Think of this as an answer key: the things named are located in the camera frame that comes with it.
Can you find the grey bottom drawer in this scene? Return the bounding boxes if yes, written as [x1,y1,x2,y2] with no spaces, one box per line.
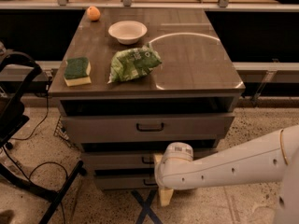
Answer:
[93,174,157,190]

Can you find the white bowl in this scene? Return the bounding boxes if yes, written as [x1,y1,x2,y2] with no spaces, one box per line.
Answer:
[108,21,148,45]

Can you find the grey drawer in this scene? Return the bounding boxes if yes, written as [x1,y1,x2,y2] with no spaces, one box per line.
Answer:
[80,149,165,170]
[61,113,234,144]
[93,174,157,190]

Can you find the black chair frame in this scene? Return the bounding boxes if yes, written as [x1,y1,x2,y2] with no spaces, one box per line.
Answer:
[0,49,83,224]

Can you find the orange fruit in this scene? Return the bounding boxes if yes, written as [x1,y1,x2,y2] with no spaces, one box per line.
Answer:
[87,7,101,21]

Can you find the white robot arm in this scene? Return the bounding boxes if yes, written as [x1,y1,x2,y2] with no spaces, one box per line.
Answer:
[154,125,299,224]

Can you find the black floor cable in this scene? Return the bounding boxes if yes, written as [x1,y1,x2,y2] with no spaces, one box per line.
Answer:
[0,81,69,224]

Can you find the green yellow sponge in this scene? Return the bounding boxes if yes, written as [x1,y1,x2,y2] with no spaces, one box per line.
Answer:
[64,57,92,87]

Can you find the green chip bag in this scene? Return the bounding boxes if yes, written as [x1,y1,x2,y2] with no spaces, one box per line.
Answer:
[108,43,162,83]

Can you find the grey drawer cabinet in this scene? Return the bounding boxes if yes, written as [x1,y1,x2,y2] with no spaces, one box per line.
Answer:
[50,8,245,189]

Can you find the grey top drawer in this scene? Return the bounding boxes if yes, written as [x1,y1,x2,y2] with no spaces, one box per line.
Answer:
[61,113,234,144]

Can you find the wire basket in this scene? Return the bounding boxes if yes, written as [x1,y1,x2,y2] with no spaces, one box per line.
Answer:
[53,118,78,149]

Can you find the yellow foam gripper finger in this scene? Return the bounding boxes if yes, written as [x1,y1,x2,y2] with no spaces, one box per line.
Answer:
[153,153,174,207]

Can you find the blue tape cross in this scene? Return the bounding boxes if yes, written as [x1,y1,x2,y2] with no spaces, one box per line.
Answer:
[131,189,163,224]

